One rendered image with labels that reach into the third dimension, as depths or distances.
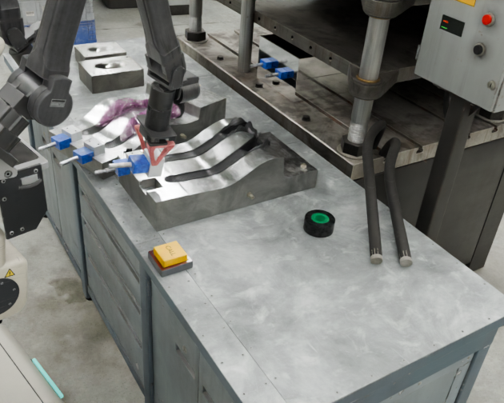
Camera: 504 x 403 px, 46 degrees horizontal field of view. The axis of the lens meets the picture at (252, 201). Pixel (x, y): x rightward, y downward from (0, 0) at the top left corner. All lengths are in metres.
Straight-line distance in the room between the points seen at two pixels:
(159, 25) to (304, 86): 1.11
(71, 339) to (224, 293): 1.13
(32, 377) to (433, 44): 1.51
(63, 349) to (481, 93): 1.66
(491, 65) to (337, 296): 0.75
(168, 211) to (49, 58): 0.54
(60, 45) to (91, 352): 1.43
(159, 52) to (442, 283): 0.84
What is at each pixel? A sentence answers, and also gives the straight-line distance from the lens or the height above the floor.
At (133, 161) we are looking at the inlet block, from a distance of 1.48.
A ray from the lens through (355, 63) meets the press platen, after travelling 2.02.
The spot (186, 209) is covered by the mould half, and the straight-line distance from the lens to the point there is 1.53.
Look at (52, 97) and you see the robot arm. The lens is 1.14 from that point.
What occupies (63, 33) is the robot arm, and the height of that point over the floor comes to 1.36.
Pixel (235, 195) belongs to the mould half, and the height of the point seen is 0.85.
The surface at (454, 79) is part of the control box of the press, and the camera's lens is 1.81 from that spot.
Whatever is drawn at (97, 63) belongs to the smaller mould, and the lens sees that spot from 2.35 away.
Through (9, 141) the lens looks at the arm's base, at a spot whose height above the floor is 1.19.
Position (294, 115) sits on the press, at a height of 0.79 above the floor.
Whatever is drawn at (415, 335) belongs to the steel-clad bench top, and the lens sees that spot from 1.35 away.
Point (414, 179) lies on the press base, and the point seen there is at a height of 0.65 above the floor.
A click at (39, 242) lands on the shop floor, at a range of 2.86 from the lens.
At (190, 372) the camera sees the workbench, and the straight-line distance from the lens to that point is 1.60.
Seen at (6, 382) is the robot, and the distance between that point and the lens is 1.93.
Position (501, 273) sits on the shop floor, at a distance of 3.01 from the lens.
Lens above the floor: 1.72
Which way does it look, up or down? 34 degrees down
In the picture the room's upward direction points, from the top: 5 degrees clockwise
